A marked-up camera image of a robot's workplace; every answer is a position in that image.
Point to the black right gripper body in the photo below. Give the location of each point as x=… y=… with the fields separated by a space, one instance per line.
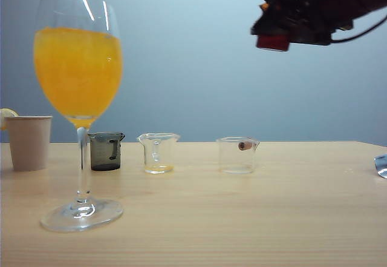
x=317 y=18

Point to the amber measuring cup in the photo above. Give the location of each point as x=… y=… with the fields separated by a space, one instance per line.
x=273 y=43

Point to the clear measuring cup brown mark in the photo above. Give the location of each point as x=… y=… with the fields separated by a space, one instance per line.
x=237 y=161

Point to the clear measuring cup yellow residue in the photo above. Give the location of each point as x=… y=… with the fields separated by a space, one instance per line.
x=158 y=168

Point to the smoky grey measuring cup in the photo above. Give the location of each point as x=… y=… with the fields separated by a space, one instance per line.
x=104 y=155

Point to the beige paper cup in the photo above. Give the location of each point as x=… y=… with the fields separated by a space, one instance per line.
x=28 y=146

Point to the silver metal spoon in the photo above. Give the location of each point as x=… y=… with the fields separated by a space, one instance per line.
x=382 y=165

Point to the wine glass with juice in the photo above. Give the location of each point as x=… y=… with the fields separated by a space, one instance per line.
x=78 y=76

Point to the yellow lemon slice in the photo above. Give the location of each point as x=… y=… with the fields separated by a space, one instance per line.
x=6 y=114

